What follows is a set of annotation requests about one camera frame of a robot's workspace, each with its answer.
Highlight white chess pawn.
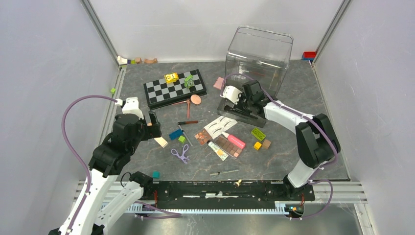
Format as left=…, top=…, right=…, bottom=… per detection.
left=235, top=179, right=242, bottom=187

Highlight thin black makeup brush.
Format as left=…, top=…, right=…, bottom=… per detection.
left=228, top=110, right=257, bottom=119

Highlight teal cube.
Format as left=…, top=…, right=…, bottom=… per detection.
left=152, top=171, right=161, bottom=180

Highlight white eyebrow stencil card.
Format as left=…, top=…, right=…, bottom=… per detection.
left=204, top=116, right=237, bottom=139

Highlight pink bottle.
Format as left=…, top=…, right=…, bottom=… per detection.
left=221, top=132, right=246, bottom=149

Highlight wooden blocks in corner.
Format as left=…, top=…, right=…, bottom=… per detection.
left=116, top=56, right=158, bottom=66

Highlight yellow toy block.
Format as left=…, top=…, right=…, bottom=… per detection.
left=164, top=72, right=179, bottom=84

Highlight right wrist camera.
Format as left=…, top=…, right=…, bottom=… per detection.
left=220, top=86, right=243, bottom=105

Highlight green toy block on chessboard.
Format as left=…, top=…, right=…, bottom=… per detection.
left=184, top=75, right=194, bottom=89

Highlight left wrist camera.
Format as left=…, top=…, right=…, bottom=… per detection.
left=115, top=97, right=144, bottom=119

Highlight blue block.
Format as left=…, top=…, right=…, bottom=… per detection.
left=169, top=129, right=183, bottom=141

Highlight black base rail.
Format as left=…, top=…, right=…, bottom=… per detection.
left=143, top=180, right=316, bottom=210

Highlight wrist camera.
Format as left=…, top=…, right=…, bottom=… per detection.
left=220, top=86, right=243, bottom=105
left=115, top=97, right=144, bottom=119

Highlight white cream tube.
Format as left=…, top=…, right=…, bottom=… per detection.
left=207, top=141, right=229, bottom=161

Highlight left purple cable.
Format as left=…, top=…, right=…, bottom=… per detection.
left=61, top=94, right=124, bottom=235

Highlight brown lip pencil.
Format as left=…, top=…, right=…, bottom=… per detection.
left=177, top=120, right=199, bottom=125

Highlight brown eyeshadow palette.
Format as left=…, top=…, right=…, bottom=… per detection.
left=214, top=136, right=242, bottom=159

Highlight grey pencil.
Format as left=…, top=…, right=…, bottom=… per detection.
left=178, top=125, right=193, bottom=146

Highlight black white chessboard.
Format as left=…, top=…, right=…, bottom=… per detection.
left=143, top=69, right=207, bottom=110

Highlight green lego brick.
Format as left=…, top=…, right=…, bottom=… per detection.
left=251, top=128, right=266, bottom=142

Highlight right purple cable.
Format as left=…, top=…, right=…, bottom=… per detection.
left=220, top=73, right=340, bottom=220

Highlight pink pencil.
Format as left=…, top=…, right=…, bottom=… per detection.
left=186, top=100, right=190, bottom=119

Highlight purple cable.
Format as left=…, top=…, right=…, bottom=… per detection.
left=61, top=94, right=124, bottom=235
left=220, top=73, right=340, bottom=220

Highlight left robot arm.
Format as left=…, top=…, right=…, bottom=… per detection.
left=49, top=111, right=161, bottom=235

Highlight brown wooden cube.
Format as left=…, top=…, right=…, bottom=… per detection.
left=262, top=139, right=272, bottom=149

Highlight pink sponge pad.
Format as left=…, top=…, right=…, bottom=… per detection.
left=213, top=77, right=224, bottom=90

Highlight yellow cube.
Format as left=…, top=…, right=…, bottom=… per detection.
left=254, top=141, right=262, bottom=150

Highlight clear acrylic makeup organizer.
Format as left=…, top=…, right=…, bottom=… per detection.
left=217, top=25, right=294, bottom=129

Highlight cream wooden block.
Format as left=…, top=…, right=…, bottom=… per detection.
left=154, top=137, right=168, bottom=148

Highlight peach powder puff brush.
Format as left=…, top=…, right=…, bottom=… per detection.
left=175, top=94, right=202, bottom=105

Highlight red blue bricks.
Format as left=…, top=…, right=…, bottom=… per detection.
left=301, top=51, right=317, bottom=61

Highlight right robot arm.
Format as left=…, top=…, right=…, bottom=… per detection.
left=240, top=80, right=341, bottom=200

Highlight small clear eyeshadow palette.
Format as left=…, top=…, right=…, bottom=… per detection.
left=194, top=128, right=212, bottom=145

